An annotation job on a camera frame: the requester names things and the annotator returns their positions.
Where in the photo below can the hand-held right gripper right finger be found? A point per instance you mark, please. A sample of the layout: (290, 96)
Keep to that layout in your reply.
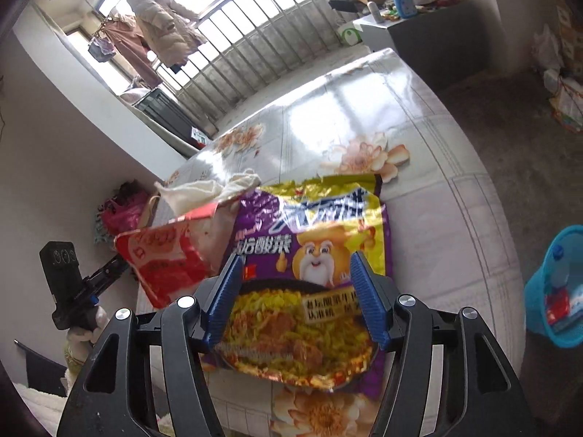
(369, 300)

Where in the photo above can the small white bottle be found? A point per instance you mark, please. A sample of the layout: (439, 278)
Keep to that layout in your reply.
(375, 12)

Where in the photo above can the white plastic bag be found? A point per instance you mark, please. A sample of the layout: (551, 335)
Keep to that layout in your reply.
(546, 48)

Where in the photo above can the white towel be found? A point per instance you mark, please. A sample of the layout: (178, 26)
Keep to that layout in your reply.
(191, 195)

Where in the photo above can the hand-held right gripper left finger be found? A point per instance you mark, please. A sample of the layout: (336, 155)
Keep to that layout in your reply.
(225, 300)

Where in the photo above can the purple yellow noodle packet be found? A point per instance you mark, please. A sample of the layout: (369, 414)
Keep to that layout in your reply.
(296, 327)

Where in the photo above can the small purple garment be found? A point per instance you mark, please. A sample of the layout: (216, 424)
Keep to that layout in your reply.
(102, 48)

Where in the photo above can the black flat device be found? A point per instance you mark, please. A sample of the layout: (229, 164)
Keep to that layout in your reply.
(344, 4)

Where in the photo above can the blue mesh wastebasket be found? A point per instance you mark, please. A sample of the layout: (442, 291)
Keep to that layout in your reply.
(537, 300)

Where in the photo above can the dark slatted crate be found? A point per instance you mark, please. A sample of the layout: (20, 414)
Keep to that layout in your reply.
(164, 111)

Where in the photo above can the pink bag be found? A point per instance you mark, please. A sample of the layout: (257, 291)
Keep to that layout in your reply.
(120, 211)

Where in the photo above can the clear plastic bottle blue cap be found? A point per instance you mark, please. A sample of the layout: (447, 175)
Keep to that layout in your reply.
(562, 266)

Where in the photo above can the pile of floor packets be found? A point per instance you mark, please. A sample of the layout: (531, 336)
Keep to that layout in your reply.
(567, 100)

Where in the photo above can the white green container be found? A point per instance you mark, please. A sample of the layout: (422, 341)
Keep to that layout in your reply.
(350, 36)

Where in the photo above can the pink hanging garment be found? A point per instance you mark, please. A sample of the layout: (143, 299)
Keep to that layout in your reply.
(132, 50)

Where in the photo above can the tall patterned cardboard box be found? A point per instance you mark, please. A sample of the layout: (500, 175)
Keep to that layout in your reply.
(571, 32)

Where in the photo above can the grey cabinet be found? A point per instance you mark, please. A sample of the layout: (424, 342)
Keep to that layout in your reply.
(432, 50)

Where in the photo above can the blue white medicine box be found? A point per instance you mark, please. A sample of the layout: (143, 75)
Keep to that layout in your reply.
(575, 310)

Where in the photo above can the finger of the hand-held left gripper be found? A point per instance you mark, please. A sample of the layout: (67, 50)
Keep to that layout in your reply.
(107, 275)

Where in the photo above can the beige puffer jacket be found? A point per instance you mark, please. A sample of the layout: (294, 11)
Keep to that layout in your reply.
(164, 27)

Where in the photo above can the red white paper bag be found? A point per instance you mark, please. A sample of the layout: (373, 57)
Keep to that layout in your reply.
(159, 255)

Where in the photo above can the white fluffy clothing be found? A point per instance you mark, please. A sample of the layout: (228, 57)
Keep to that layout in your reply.
(41, 412)

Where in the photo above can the metal window railing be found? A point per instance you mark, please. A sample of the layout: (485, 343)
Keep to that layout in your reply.
(255, 54)

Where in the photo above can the red snack packet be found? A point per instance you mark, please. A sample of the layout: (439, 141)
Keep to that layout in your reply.
(558, 302)

